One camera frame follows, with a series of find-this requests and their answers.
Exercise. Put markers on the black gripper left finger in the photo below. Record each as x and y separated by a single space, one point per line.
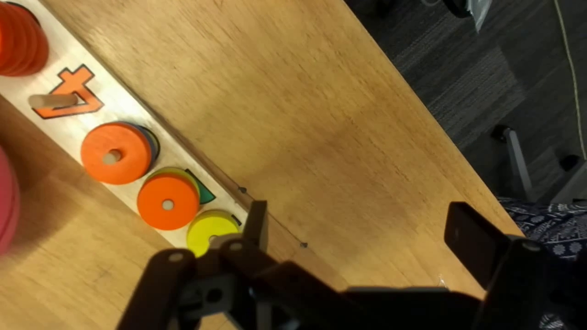
256 225

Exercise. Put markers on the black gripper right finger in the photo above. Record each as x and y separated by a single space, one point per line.
476 243

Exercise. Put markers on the pink rubber ball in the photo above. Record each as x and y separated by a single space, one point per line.
10 203

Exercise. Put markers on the orange green ring stack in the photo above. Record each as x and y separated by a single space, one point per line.
171 197

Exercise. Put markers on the wooden ring stacking board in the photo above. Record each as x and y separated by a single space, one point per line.
76 93

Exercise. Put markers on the red ring stack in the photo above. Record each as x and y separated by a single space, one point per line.
23 43

